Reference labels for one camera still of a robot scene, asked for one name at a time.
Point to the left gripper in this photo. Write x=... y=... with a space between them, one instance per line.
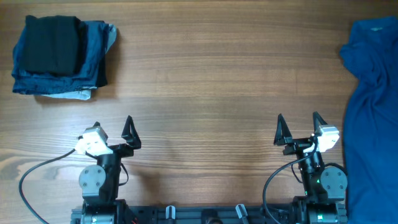
x=132 y=140

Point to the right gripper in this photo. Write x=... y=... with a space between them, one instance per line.
x=296 y=144

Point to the black polo shirt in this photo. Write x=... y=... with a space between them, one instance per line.
x=53 y=44

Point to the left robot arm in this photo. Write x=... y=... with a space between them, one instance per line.
x=100 y=182

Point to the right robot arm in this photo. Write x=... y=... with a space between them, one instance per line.
x=324 y=184

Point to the folded dark blue garment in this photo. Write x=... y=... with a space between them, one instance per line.
x=30 y=83

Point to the bright blue polo shirt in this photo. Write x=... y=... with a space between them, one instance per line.
x=370 y=125

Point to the folded light grey garment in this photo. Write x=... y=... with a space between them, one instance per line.
x=85 y=94

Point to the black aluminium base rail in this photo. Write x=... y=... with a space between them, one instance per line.
x=256 y=214

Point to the left white rail clip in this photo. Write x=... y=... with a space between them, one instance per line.
x=170 y=212

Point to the white rail clip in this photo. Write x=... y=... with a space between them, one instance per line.
x=241 y=211
x=170 y=212

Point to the right white rail clip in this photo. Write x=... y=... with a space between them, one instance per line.
x=241 y=211

